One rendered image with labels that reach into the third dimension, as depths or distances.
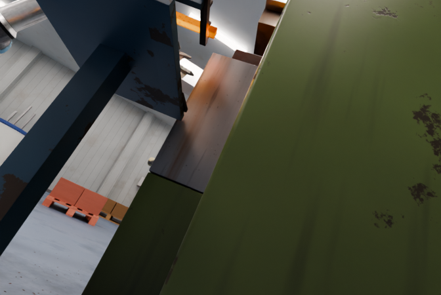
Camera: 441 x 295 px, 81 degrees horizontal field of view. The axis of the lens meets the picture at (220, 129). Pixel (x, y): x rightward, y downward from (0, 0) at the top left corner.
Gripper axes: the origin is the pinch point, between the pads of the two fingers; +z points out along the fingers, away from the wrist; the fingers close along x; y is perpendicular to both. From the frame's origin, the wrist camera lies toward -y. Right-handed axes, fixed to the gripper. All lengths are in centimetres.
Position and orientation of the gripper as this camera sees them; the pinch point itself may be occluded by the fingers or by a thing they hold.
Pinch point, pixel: (191, 65)
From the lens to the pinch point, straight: 117.5
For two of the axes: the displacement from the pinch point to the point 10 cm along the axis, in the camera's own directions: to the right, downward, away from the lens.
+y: -3.8, 8.3, -4.0
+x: -0.1, -4.4, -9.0
